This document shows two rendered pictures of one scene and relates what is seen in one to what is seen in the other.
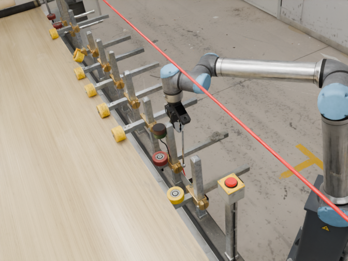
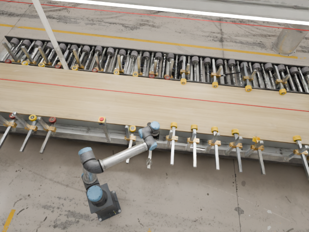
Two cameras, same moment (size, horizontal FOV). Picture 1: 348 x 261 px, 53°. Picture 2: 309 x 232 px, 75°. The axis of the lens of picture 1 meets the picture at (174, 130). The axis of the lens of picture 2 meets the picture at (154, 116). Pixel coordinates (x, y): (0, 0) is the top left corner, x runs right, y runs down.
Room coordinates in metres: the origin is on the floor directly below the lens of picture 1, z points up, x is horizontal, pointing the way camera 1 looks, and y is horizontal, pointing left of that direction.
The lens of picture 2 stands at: (1.73, -0.91, 3.08)
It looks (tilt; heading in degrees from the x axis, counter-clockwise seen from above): 58 degrees down; 114
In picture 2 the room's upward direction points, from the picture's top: 4 degrees clockwise
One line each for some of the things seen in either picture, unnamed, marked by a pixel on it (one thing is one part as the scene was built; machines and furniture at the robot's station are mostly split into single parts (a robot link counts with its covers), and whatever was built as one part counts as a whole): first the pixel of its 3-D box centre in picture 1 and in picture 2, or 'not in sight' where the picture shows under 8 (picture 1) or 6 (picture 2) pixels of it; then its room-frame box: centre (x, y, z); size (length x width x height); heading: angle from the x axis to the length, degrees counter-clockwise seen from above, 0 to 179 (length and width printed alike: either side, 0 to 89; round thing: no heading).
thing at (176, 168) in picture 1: (172, 162); not in sight; (1.27, 0.04, 0.85); 0.14 x 0.06 x 0.05; 22
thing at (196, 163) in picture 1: (199, 192); (128, 136); (1.02, -0.07, 0.88); 0.04 x 0.04 x 0.48; 22
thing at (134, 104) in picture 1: (131, 99); (192, 140); (1.73, 0.22, 0.95); 0.14 x 0.06 x 0.05; 22
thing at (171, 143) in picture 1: (173, 158); not in sight; (1.25, 0.02, 0.89); 0.04 x 0.04 x 0.48; 22
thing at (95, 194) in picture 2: not in sight; (95, 193); (1.05, -0.79, 0.79); 0.17 x 0.15 x 0.18; 147
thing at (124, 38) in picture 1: (108, 44); (260, 158); (2.49, 0.39, 0.95); 0.37 x 0.03 x 0.03; 112
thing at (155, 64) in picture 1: (125, 76); (216, 147); (2.00, 0.27, 0.95); 0.50 x 0.04 x 0.04; 112
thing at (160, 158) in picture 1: (161, 163); not in sight; (1.26, 0.09, 0.85); 0.08 x 0.08 x 0.11
